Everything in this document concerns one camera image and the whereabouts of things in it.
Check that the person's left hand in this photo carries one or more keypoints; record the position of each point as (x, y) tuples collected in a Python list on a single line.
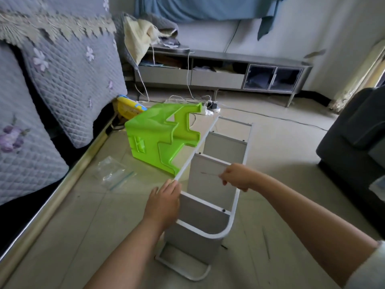
[(162, 204)]

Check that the person's right hand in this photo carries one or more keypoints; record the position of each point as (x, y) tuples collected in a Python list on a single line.
[(239, 176)]

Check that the white metal frame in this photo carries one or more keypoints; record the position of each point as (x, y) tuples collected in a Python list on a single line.
[(183, 271), (240, 177)]

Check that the white wooden board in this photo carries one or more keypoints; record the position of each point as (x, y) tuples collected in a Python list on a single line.
[(225, 147), (198, 228), (207, 186)]

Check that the clear plastic screw bag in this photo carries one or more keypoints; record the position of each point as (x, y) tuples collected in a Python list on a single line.
[(115, 172)]

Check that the small black screw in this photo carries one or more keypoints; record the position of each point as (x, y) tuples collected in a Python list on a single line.
[(224, 245)]

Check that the person's right forearm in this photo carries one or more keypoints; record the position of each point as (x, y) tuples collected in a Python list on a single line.
[(313, 222)]

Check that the person's left forearm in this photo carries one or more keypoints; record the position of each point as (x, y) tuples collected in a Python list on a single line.
[(126, 259)]

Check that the person's white shirt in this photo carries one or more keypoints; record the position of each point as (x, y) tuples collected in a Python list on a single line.
[(370, 268)]

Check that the green plastic stool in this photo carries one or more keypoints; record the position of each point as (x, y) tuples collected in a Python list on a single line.
[(147, 138)]

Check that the white power strip with plugs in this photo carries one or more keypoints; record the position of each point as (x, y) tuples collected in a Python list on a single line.
[(212, 106)]

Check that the yellow plastic basket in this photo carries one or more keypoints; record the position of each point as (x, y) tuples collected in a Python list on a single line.
[(128, 107)]

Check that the grey marble TV cabinet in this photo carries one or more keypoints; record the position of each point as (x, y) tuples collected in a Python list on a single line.
[(222, 72)]

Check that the grey sofa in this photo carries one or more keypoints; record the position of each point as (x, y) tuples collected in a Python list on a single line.
[(355, 147)]

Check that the grey textured furniture cover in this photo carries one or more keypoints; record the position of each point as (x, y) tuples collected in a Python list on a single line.
[(48, 99)]

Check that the patterned beige curtain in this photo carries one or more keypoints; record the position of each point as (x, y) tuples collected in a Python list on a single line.
[(361, 75)]

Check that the pile of pale cloth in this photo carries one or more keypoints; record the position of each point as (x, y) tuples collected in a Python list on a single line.
[(141, 36)]

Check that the blue cloth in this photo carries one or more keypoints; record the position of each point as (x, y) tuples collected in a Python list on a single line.
[(204, 7)]

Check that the chrome metal base rail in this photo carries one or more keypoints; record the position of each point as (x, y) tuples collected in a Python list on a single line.
[(48, 201)]

